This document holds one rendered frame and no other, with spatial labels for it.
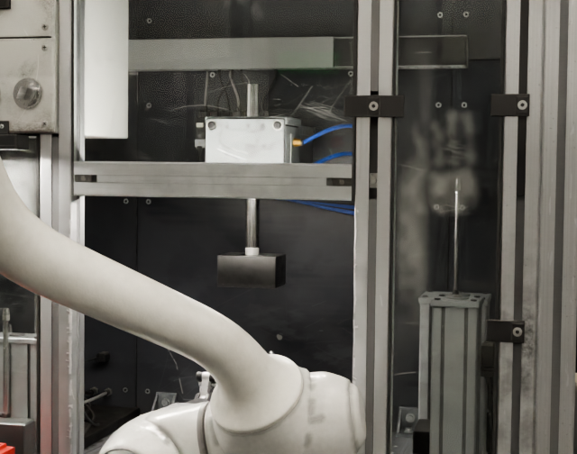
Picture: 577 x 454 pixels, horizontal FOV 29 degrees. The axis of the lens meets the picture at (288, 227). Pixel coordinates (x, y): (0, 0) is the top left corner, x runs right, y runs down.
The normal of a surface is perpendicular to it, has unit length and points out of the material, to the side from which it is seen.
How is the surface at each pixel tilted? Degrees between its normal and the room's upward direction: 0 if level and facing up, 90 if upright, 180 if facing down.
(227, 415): 88
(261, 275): 90
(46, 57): 90
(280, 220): 90
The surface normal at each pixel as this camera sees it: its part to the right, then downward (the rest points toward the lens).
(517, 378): -0.23, 0.05
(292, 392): 0.26, -0.56
